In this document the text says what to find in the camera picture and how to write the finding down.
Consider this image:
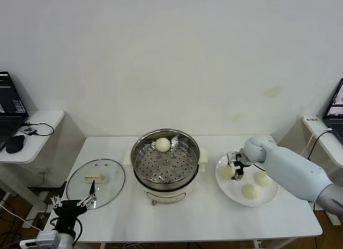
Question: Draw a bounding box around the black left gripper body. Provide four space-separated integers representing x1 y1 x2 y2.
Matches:
51 199 90 233

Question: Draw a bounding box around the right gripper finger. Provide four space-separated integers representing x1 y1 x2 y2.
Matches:
232 165 245 182

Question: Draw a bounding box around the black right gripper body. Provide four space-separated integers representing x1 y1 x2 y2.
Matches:
237 152 250 170

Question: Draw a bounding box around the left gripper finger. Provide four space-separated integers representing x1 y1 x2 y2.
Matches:
50 180 68 208
77 179 98 210

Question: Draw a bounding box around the white steamed baozi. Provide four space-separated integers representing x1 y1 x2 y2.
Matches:
242 183 262 200
155 137 171 153
253 171 274 187
221 165 234 180

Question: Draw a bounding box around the glass lid with white handle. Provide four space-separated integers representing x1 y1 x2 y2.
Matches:
66 159 126 210

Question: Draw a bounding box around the stainless steel steamer basket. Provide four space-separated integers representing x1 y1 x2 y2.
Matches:
123 129 210 186

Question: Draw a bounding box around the white round plate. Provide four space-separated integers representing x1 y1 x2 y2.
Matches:
215 152 280 207

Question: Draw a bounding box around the white side table with mouse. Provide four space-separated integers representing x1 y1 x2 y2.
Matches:
0 110 66 228

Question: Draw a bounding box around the black computer mouse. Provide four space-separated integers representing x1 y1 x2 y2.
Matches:
5 134 26 154

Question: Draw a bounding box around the white electric cooker pot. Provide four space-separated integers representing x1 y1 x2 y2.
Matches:
123 157 207 206

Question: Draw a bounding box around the white side table with label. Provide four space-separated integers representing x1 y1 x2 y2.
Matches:
302 116 343 226

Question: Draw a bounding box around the grey laptop with light screen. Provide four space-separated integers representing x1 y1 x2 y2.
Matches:
323 78 343 143

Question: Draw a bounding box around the black laptop with dark screen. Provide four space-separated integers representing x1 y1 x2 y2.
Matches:
0 71 29 145

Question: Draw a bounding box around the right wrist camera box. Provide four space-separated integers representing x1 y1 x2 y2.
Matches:
226 151 240 166

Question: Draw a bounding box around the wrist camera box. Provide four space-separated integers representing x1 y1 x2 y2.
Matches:
226 151 240 166
18 238 38 249

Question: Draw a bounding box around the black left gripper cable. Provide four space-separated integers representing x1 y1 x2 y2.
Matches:
49 216 84 247

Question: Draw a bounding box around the white floor cable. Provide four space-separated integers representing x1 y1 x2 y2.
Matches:
0 205 45 231

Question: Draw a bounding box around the black floor cable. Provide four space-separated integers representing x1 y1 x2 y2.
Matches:
0 191 33 249

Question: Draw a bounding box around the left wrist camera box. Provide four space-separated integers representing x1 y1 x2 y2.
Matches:
18 238 38 249

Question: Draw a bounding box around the thin black drive cable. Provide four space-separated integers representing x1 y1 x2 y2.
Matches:
23 121 55 138

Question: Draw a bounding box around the black cable with inline adapter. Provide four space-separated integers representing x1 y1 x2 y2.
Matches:
308 129 334 160

